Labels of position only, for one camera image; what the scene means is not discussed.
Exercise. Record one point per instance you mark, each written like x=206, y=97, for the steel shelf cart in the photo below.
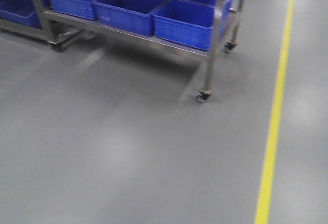
x=60, y=30

